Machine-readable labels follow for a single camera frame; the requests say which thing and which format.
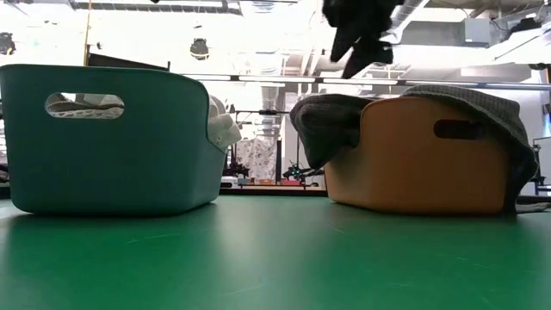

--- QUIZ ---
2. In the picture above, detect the light grey waffle towel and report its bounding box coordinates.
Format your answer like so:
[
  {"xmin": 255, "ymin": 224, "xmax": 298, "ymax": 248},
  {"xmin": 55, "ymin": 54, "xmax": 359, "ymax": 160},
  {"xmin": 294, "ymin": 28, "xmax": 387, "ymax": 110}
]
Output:
[{"xmin": 44, "ymin": 91, "xmax": 127, "ymax": 121}]

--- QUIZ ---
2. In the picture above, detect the background workbench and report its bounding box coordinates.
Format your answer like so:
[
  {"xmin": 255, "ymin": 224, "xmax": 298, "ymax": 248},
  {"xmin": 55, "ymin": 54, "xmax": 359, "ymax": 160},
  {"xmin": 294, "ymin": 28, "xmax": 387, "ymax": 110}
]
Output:
[{"xmin": 219, "ymin": 177, "xmax": 329, "ymax": 197}]

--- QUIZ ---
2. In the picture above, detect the black ceiling spotlight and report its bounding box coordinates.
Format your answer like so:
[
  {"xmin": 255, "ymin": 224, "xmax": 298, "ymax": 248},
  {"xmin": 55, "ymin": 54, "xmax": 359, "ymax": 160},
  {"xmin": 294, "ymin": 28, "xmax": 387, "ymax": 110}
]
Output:
[
  {"xmin": 0, "ymin": 31, "xmax": 16, "ymax": 57},
  {"xmin": 189, "ymin": 37, "xmax": 211, "ymax": 61}
]

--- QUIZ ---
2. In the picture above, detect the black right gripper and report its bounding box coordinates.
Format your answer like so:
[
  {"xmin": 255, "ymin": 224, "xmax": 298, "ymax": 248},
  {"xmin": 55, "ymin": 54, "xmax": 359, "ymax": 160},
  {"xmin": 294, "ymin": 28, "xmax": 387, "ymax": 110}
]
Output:
[{"xmin": 321, "ymin": 0, "xmax": 406, "ymax": 80}]

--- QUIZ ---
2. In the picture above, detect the dark grey towel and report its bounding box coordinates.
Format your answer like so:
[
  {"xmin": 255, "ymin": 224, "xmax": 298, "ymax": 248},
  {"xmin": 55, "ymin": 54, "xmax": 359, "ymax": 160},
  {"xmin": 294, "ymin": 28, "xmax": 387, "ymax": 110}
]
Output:
[
  {"xmin": 288, "ymin": 93, "xmax": 376, "ymax": 171},
  {"xmin": 399, "ymin": 84, "xmax": 540, "ymax": 215}
]

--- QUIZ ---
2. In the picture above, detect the white patterned cloth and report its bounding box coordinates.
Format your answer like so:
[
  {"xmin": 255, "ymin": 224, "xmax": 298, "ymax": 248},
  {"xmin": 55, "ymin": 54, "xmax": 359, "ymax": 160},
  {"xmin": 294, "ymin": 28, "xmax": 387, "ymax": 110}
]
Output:
[{"xmin": 235, "ymin": 136, "xmax": 279, "ymax": 183}]

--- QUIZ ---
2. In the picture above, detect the orange plastic basket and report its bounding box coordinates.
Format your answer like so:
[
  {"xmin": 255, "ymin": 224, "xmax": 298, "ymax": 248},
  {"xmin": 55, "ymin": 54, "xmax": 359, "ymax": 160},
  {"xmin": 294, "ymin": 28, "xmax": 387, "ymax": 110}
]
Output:
[{"xmin": 323, "ymin": 95, "xmax": 512, "ymax": 216}]

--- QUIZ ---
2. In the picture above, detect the white ceiling box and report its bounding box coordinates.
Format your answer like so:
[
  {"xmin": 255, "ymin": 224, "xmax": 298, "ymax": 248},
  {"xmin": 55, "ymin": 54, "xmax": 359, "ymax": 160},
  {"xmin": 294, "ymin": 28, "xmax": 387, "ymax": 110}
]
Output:
[{"xmin": 463, "ymin": 16, "xmax": 492, "ymax": 45}]

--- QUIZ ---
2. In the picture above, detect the green table mat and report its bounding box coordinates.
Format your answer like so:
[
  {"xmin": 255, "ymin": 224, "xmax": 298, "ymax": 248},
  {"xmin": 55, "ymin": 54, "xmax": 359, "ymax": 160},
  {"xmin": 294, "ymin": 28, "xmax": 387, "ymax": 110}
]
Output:
[{"xmin": 0, "ymin": 194, "xmax": 551, "ymax": 310}]

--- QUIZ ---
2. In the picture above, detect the black floor equipment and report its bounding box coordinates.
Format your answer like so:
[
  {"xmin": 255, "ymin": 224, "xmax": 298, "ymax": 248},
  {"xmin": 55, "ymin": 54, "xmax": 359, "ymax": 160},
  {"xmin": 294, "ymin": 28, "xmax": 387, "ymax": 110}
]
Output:
[{"xmin": 530, "ymin": 133, "xmax": 551, "ymax": 199}]

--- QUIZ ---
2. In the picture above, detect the silver ventilation duct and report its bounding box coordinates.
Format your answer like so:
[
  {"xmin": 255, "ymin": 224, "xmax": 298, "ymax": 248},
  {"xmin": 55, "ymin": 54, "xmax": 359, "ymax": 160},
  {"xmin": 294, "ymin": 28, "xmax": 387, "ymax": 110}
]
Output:
[{"xmin": 259, "ymin": 84, "xmax": 282, "ymax": 113}]

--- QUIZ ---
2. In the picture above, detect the yellow cable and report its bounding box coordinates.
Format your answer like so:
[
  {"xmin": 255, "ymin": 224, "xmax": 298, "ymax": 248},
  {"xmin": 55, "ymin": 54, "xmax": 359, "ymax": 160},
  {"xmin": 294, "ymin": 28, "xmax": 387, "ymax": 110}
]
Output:
[{"xmin": 83, "ymin": 0, "xmax": 93, "ymax": 68}]

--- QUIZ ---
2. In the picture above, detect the plain white towel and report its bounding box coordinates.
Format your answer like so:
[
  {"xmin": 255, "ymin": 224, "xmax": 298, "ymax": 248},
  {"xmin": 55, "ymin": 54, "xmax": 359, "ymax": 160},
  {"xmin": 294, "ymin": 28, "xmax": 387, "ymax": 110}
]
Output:
[{"xmin": 206, "ymin": 95, "xmax": 244, "ymax": 152}]

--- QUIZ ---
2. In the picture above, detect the teal plastic basket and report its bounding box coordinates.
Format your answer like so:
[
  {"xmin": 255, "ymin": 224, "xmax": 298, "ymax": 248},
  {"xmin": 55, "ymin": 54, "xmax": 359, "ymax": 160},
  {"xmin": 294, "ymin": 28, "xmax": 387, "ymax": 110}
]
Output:
[{"xmin": 0, "ymin": 63, "xmax": 228, "ymax": 217}]

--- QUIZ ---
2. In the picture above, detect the horizontal metal rail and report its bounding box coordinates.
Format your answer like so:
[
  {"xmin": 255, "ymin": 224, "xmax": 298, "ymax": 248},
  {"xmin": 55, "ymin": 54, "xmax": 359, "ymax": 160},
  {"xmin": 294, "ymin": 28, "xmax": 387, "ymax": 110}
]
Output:
[{"xmin": 180, "ymin": 73, "xmax": 551, "ymax": 92}]

